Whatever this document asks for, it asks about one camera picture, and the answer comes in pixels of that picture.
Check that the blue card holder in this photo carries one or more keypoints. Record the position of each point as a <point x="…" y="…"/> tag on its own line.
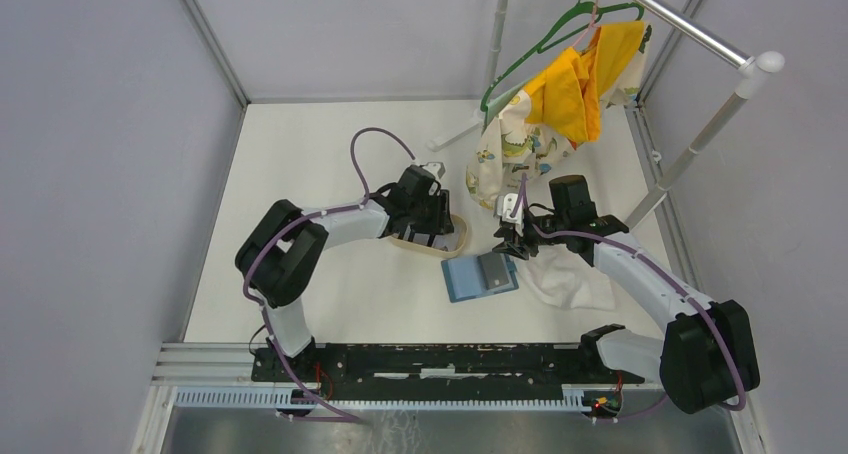
<point x="464" y="282"/>

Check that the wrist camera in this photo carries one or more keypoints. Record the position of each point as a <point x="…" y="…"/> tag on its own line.
<point x="509" y="208"/>
<point x="436" y="169"/>

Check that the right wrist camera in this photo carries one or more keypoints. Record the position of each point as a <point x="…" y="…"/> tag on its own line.
<point x="509" y="208"/>

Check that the metal clothes rack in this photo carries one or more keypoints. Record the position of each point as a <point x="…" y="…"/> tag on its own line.
<point x="755" y="71"/>

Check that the beige oval tray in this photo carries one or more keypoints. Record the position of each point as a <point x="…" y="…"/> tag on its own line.
<point x="444" y="246"/>

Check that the dinosaur print yellow garment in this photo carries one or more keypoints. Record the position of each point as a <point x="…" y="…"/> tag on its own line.
<point x="560" y="109"/>

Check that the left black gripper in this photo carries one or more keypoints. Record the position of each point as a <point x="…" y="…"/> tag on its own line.
<point x="441" y="222"/>

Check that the white cloth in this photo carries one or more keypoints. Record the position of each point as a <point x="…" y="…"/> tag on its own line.
<point x="562" y="279"/>

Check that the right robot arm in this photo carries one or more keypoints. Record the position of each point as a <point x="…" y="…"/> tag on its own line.
<point x="706" y="355"/>

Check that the green clothes hanger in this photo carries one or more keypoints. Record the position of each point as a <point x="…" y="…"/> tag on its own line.
<point x="552" y="39"/>

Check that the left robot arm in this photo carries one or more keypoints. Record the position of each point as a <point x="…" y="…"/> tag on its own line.
<point x="279" y="257"/>

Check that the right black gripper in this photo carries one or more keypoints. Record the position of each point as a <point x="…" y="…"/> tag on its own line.
<point x="514" y="242"/>

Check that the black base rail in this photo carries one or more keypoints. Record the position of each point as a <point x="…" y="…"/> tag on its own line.
<point x="437" y="372"/>

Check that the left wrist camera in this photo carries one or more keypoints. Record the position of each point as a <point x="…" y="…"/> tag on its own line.
<point x="436" y="169"/>

